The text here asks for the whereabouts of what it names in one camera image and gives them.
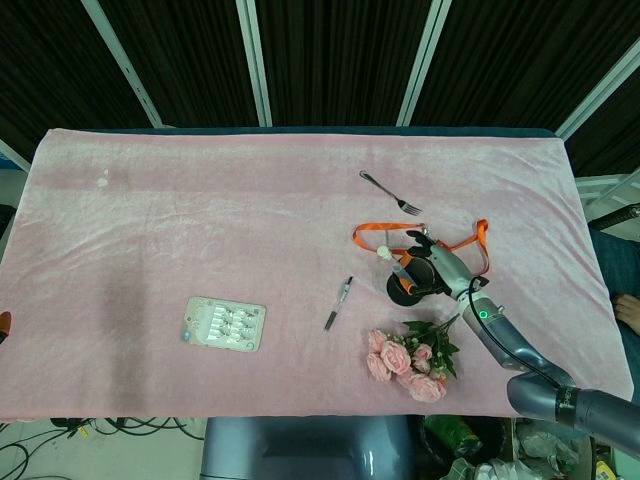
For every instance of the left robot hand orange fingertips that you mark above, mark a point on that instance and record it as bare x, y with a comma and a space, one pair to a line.
4, 322

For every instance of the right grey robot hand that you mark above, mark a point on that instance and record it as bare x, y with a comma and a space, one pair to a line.
450, 267

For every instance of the clear test tube white cap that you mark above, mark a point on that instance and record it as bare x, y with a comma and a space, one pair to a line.
387, 256

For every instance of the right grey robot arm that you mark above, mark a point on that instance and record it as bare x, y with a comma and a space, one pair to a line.
530, 385

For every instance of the black metal mesh pen holder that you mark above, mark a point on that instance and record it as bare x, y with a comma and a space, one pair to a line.
406, 299

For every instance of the silver metal fork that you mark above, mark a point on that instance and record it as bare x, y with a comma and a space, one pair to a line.
390, 194

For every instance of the pink artificial rose bouquet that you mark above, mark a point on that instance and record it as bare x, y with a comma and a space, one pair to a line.
395, 357

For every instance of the clear black gel pen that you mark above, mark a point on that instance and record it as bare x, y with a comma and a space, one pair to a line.
340, 302

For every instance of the black bin with green bag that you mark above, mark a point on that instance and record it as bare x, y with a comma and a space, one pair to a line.
450, 435

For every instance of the person leg in jeans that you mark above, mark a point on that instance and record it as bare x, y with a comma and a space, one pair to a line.
620, 270

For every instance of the crumpled white plastic bag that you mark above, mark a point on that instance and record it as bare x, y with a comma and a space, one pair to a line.
490, 470

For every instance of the blister pack of metal hooks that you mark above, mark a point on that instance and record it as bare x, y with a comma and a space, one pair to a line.
222, 325

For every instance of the pink plush table cloth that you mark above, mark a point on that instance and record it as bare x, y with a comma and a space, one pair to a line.
200, 225

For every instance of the grey blue robot torso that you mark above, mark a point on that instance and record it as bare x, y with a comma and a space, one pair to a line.
300, 450

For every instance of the white frame post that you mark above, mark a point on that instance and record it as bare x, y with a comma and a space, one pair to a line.
422, 65
125, 65
255, 65
600, 90

